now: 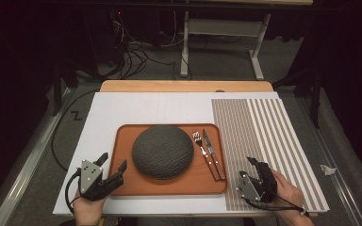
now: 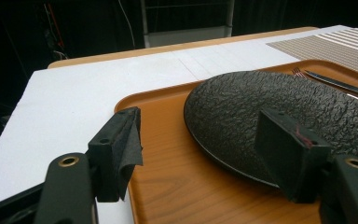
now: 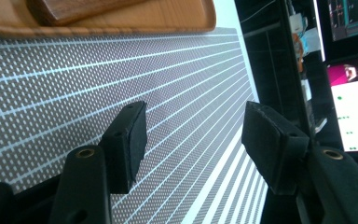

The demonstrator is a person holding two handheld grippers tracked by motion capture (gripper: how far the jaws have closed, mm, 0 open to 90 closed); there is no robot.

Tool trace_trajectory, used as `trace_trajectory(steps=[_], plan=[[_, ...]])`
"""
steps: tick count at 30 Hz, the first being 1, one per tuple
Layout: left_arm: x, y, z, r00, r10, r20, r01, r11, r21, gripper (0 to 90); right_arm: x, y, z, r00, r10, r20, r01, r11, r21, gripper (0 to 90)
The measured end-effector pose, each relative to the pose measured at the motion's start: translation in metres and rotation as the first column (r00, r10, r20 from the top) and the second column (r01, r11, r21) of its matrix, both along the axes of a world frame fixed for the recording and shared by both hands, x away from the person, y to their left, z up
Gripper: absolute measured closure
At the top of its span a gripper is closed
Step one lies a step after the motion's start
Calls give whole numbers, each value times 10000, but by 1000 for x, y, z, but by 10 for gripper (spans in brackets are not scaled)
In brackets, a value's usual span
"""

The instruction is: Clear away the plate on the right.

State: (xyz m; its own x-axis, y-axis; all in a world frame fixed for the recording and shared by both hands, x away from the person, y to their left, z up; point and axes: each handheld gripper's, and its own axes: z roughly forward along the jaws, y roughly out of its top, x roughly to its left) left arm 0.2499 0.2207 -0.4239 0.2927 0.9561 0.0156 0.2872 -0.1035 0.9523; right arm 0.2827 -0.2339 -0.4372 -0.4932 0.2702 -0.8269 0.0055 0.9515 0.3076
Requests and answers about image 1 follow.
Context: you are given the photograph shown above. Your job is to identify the striped placemat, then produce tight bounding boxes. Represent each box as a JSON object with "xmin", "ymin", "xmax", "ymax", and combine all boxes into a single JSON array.
[{"xmin": 211, "ymin": 98, "xmax": 330, "ymax": 212}]

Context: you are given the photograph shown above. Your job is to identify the left hand-held gripper cable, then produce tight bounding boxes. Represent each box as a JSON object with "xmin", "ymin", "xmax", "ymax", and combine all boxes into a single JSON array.
[{"xmin": 63, "ymin": 169, "xmax": 83, "ymax": 215}]

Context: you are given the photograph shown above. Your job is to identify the crumpled white paper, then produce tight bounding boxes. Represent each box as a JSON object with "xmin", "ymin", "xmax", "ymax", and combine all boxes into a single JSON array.
[{"xmin": 320, "ymin": 164, "xmax": 337, "ymax": 176}]

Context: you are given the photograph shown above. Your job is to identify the metal floor rail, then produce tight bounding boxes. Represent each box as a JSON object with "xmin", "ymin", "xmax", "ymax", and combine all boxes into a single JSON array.
[
  {"xmin": 0, "ymin": 88, "xmax": 74, "ymax": 226},
  {"xmin": 297, "ymin": 97, "xmax": 362, "ymax": 226}
]

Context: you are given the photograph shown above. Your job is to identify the black stand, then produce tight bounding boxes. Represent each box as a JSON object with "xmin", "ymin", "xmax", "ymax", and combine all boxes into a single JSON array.
[
  {"xmin": 272, "ymin": 67, "xmax": 323, "ymax": 129},
  {"xmin": 51, "ymin": 59, "xmax": 80, "ymax": 118}
]

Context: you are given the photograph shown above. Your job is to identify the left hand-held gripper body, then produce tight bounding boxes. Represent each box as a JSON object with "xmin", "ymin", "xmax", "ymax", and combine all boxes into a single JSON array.
[{"xmin": 76, "ymin": 158, "xmax": 109, "ymax": 202}]

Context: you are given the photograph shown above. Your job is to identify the orange wood-grain tray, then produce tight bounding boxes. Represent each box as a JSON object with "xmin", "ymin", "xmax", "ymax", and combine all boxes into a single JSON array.
[{"xmin": 108, "ymin": 122, "xmax": 229, "ymax": 196}]

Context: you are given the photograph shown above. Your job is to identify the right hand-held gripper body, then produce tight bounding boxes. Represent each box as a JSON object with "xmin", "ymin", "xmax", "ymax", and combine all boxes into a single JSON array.
[{"xmin": 236, "ymin": 166, "xmax": 278, "ymax": 203}]

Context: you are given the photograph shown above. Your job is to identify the person's right hand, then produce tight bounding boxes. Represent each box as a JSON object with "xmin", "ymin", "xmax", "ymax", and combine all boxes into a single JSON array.
[{"xmin": 270, "ymin": 169, "xmax": 306, "ymax": 218}]

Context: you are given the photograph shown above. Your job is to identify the tangle of floor cables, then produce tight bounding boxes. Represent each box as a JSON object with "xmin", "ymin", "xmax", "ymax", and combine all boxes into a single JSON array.
[{"xmin": 107, "ymin": 10, "xmax": 191, "ymax": 81}]

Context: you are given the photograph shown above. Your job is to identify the wooden-handled fork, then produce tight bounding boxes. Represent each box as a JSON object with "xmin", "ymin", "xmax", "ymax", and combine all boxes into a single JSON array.
[{"xmin": 191, "ymin": 129, "xmax": 222, "ymax": 182}]

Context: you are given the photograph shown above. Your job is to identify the dark grey textured plate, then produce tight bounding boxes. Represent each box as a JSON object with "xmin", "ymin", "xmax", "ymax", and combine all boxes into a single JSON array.
[{"xmin": 131, "ymin": 124, "xmax": 195, "ymax": 181}]

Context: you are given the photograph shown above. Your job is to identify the black floor cable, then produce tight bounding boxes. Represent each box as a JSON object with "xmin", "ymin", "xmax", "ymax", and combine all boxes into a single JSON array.
[{"xmin": 50, "ymin": 89, "xmax": 100, "ymax": 172}]

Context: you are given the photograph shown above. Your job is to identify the wooden-handled knife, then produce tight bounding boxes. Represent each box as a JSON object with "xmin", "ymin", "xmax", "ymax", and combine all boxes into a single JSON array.
[{"xmin": 202, "ymin": 128, "xmax": 227, "ymax": 181}]

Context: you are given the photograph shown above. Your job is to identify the hand-held gripper cable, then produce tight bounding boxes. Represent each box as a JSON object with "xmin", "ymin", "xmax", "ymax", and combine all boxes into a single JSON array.
[
  {"xmin": 241, "ymin": 196, "xmax": 311, "ymax": 218},
  {"xmin": 63, "ymin": 169, "xmax": 83, "ymax": 215}
]

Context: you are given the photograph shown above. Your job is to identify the person's left hand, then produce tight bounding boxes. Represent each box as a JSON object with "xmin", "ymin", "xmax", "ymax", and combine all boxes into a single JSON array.
[{"xmin": 72, "ymin": 192, "xmax": 108, "ymax": 226}]

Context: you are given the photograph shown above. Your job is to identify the right hand-held gripper cable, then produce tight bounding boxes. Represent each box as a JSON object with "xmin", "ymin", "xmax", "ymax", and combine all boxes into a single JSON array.
[{"xmin": 241, "ymin": 196, "xmax": 311, "ymax": 218}]

